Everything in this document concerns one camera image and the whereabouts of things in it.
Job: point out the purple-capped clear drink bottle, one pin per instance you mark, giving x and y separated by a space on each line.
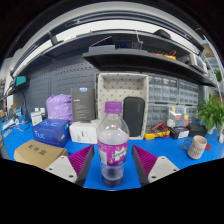
113 146

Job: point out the yellow multimeter with red leads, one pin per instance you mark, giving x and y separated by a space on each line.
150 136

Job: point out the small white device box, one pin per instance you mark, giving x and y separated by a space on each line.
36 118

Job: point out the black box with white label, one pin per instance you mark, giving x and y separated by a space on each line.
179 132

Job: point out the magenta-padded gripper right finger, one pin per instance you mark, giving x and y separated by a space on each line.
161 166

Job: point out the dark grey upright box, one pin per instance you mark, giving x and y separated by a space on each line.
83 105

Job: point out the black pouch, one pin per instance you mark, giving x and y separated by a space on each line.
197 130

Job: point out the black zip case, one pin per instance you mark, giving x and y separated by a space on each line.
134 116

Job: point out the small green plant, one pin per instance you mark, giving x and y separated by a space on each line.
218 75

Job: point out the white carton box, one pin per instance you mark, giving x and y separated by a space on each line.
81 132

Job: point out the beige perforated tray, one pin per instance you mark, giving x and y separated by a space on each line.
115 86

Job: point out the purple plastic bag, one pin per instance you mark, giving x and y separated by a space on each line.
59 107

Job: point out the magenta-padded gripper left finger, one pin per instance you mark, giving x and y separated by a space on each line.
63 166

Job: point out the wide grey small-drawer cabinet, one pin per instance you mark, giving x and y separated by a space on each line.
156 115

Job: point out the beige patterned mug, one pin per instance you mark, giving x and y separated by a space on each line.
196 148

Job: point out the clear box with coloured parts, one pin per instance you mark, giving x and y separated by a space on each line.
178 116

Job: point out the teal screen monitor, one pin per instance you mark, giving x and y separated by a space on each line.
21 80

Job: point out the dark shelf unit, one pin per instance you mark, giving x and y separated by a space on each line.
133 60

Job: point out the blue carton box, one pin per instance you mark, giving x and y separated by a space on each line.
50 131

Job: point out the large green potted plant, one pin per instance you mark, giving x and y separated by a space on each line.
211 113

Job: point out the brown cardboard box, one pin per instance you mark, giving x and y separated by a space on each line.
38 153

